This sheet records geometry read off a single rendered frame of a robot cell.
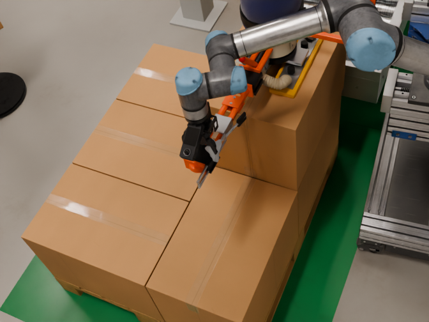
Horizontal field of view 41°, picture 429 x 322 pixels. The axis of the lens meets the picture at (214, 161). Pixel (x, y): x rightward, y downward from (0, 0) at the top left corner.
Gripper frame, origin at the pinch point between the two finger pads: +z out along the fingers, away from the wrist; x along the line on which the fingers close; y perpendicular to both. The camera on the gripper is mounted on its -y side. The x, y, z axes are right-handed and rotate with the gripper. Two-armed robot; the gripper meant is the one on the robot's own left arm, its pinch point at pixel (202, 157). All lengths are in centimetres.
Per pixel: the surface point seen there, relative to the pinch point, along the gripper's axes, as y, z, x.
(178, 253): -13, 54, 13
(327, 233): 45, 108, -30
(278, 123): 30.9, 13.5, -13.1
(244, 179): 28, 54, 2
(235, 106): 22.5, -0.8, -1.7
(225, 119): 15.9, -0.9, -0.8
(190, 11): 164, 100, 105
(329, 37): 64, 0, -20
